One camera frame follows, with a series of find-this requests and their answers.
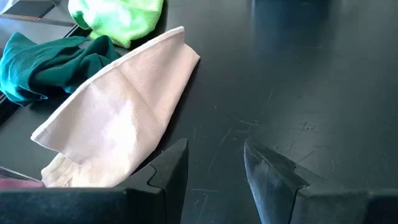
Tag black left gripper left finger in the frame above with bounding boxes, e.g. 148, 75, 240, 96
116, 138, 190, 224

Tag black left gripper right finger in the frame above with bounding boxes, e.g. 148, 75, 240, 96
243, 139, 370, 224

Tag pale grey towel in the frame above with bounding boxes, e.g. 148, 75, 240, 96
30, 26, 201, 189

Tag magenta towel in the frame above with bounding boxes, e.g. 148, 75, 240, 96
0, 177, 46, 189

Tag lime green towel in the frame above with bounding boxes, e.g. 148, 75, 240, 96
67, 0, 165, 50

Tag dark green towel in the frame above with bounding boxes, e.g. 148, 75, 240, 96
0, 32, 123, 108

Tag clear plastic basket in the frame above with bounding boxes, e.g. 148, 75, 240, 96
0, 165, 43, 183

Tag black table mat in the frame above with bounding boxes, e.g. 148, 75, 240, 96
0, 0, 398, 224

